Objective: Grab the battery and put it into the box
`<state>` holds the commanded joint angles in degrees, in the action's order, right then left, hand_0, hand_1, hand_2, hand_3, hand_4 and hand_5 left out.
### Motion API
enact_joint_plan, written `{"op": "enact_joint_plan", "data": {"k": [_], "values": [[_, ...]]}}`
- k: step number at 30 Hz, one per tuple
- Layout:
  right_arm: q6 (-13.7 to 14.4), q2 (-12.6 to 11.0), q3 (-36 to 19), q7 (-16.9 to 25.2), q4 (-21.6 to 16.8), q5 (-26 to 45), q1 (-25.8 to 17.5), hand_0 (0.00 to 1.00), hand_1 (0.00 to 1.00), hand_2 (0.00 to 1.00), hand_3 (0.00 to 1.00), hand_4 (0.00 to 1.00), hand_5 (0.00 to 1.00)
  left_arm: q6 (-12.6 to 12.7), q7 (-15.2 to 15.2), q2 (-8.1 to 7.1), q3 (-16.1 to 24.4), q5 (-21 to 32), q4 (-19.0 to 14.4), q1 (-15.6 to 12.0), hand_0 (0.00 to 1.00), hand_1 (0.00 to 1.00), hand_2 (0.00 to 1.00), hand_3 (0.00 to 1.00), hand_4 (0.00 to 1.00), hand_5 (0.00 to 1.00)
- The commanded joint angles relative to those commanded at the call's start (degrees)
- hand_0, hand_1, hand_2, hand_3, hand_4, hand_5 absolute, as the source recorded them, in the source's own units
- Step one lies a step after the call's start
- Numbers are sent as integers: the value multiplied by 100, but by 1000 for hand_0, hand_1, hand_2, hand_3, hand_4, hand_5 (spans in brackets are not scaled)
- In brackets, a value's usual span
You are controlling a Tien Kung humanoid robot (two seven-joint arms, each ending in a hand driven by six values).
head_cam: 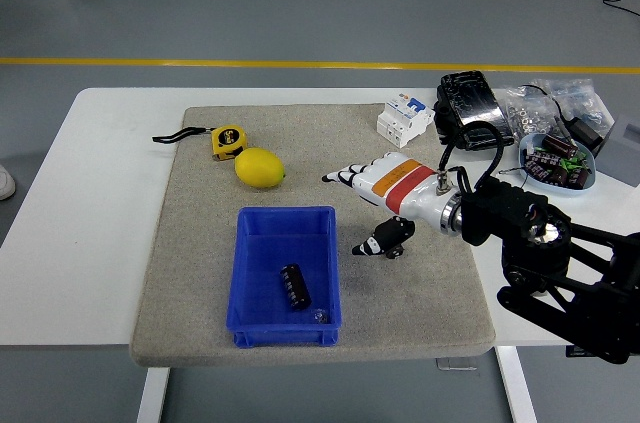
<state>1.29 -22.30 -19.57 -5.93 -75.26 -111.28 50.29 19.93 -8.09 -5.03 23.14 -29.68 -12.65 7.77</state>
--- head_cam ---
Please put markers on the black glossy device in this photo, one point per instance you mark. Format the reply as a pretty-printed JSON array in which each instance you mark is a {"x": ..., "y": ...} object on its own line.
[{"x": 475, "y": 103}]

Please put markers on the grey-brown mat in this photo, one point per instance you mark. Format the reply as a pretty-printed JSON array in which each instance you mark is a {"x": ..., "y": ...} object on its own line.
[{"x": 200, "y": 243}]

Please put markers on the blue plastic box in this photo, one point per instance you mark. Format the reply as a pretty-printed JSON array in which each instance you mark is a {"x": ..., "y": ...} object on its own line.
[{"x": 260, "y": 268}]

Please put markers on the small green part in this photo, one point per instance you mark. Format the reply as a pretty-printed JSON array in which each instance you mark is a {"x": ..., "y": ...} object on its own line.
[{"x": 574, "y": 161}]

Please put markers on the grey box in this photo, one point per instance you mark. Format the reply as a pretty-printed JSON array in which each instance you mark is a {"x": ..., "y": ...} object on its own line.
[{"x": 622, "y": 143}]

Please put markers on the white circuit breaker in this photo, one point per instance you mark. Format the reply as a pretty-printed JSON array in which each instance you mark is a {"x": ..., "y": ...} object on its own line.
[{"x": 402, "y": 120}]

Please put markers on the dark brown cylindrical battery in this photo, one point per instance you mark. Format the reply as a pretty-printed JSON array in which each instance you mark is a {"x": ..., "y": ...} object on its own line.
[
  {"x": 572, "y": 177},
  {"x": 295, "y": 287},
  {"x": 537, "y": 163},
  {"x": 559, "y": 144},
  {"x": 396, "y": 254}
]

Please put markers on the clear bracket under table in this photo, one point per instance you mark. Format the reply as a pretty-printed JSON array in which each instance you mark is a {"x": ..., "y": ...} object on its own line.
[{"x": 456, "y": 364}]

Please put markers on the yellow lemon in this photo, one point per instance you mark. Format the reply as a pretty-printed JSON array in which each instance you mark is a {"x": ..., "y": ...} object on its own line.
[{"x": 259, "y": 168}]

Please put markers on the light blue bowl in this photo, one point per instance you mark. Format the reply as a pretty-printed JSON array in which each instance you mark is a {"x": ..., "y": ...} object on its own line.
[{"x": 530, "y": 140}]

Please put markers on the person's white shoe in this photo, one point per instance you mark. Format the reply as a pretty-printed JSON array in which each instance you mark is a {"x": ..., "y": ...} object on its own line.
[{"x": 6, "y": 183}]

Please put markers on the small clear screw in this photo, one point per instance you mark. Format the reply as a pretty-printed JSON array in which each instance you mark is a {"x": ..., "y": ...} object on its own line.
[{"x": 320, "y": 316}]

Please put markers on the black power adapter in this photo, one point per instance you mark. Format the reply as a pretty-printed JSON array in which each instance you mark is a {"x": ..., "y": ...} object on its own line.
[{"x": 585, "y": 132}]

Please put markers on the yellow tape measure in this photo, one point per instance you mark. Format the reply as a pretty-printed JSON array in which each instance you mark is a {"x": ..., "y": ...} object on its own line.
[{"x": 229, "y": 140}]

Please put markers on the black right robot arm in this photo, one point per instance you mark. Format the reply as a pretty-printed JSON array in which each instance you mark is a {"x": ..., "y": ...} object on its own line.
[{"x": 525, "y": 243}]

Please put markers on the clear bag of metal parts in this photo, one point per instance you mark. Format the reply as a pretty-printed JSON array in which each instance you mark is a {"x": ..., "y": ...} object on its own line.
[
  {"x": 585, "y": 98},
  {"x": 525, "y": 115}
]

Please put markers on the white table leg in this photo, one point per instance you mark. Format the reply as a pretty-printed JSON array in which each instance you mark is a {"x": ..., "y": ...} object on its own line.
[
  {"x": 152, "y": 393},
  {"x": 517, "y": 383}
]

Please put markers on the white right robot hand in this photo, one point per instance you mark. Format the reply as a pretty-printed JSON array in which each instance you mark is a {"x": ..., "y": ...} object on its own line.
[{"x": 400, "y": 188}]

